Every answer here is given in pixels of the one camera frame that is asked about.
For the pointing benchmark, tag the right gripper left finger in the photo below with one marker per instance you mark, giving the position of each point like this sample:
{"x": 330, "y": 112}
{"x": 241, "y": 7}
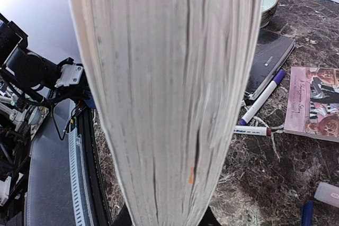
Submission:
{"x": 123, "y": 218}

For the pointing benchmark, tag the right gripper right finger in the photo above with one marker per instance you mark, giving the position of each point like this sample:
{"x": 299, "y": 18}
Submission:
{"x": 209, "y": 218}

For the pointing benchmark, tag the pink illustrated paperback book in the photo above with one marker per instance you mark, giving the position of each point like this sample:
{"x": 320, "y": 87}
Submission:
{"x": 312, "y": 108}

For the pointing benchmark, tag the orange green paperback book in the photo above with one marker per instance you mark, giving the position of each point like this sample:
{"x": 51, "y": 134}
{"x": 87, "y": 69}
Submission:
{"x": 167, "y": 77}

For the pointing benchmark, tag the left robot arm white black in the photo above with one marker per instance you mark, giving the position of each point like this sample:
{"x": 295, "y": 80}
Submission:
{"x": 31, "y": 88}

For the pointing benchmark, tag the red capped white marker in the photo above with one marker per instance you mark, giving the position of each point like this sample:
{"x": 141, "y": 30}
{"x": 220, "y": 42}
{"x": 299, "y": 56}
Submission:
{"x": 252, "y": 130}

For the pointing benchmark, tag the blue capped thin pen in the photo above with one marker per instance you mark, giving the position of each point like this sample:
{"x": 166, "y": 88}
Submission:
{"x": 307, "y": 214}

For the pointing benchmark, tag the purple capped white marker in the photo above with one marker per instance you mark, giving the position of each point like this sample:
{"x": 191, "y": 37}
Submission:
{"x": 245, "y": 119}

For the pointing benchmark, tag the dark blue hardcover book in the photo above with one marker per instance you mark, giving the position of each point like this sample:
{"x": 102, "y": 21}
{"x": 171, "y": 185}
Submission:
{"x": 272, "y": 50}

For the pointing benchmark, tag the light green ceramic bowl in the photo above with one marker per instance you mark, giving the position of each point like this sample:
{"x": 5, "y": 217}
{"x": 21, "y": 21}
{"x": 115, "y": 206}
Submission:
{"x": 268, "y": 10}

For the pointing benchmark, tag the white slotted cable duct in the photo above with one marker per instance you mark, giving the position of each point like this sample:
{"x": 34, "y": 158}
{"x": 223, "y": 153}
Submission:
{"x": 76, "y": 179}

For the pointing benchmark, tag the black front rail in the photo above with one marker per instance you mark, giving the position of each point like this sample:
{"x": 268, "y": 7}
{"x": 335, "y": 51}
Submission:
{"x": 93, "y": 180}

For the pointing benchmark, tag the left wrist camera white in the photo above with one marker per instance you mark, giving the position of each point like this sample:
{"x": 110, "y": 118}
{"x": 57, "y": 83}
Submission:
{"x": 70, "y": 75}

